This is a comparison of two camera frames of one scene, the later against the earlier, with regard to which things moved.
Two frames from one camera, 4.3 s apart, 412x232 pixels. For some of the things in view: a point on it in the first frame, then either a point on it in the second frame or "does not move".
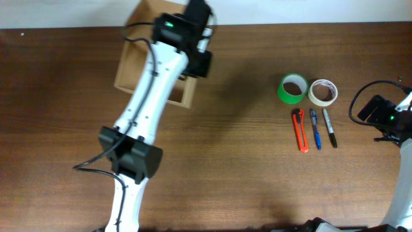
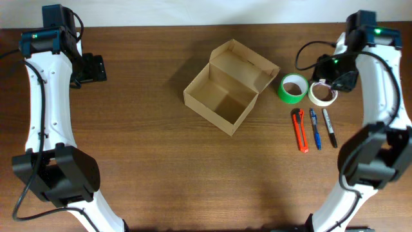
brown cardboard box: (132, 62) -> (226, 91)
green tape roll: (297, 79) does not move
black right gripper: (385, 107) -> (320, 71)
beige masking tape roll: (318, 102) does not move
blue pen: (317, 133) does not move
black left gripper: (203, 67) -> (95, 68)
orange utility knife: (299, 118) does not move
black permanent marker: (331, 134) does not move
